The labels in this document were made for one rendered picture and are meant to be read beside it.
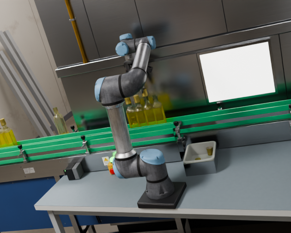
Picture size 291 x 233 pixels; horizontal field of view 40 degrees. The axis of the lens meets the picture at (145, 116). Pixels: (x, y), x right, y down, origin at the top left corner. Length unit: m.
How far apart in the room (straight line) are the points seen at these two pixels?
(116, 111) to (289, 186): 0.90
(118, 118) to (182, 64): 0.69
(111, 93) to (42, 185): 1.15
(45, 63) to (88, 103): 3.43
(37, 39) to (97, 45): 3.54
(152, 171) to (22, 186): 1.20
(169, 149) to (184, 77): 0.46
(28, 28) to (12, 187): 3.42
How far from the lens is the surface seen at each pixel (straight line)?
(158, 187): 2.04
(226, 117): 2.39
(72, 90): 2.76
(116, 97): 1.91
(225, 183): 2.12
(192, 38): 2.45
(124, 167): 2.02
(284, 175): 2.12
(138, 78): 1.90
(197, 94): 2.52
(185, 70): 2.48
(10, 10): 5.82
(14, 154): 2.82
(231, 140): 2.43
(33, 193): 2.92
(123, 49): 2.23
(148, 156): 1.98
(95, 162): 2.57
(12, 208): 3.09
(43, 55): 6.14
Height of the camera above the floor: 1.86
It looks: 20 degrees down
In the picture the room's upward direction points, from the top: 15 degrees counter-clockwise
